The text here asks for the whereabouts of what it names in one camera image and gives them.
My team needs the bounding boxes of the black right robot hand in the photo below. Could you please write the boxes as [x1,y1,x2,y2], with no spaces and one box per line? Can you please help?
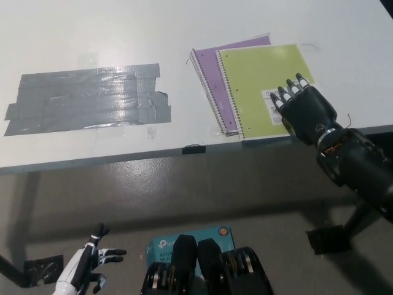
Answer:
[270,73,338,146]

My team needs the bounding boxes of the white and black left hand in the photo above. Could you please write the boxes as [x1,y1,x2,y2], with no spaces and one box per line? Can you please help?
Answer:
[56,222,127,294]

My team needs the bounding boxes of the green spiral notebook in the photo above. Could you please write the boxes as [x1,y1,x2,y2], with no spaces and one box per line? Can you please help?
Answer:
[216,44,317,141]

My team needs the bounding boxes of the black robot body blocks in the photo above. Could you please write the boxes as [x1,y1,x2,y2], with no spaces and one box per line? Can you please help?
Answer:
[139,234,274,295]

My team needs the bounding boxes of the black table leg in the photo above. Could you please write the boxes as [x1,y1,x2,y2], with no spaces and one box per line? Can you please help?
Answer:
[342,201,374,239]
[0,253,27,277]

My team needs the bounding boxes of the teal router box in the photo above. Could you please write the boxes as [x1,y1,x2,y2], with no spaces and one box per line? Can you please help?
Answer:
[146,226,236,277]

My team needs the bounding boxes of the purple spiral notebook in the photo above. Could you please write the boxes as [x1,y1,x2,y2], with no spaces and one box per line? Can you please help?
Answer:
[189,36,273,138]

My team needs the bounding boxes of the small black tape strip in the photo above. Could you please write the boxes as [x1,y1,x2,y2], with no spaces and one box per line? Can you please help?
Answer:
[182,143,207,155]

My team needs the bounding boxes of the large black floor tape patch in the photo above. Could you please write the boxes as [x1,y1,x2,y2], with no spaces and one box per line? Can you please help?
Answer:
[306,224,352,255]

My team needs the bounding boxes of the grey duct tape patch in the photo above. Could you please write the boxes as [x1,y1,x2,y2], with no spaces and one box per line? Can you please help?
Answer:
[3,63,172,138]

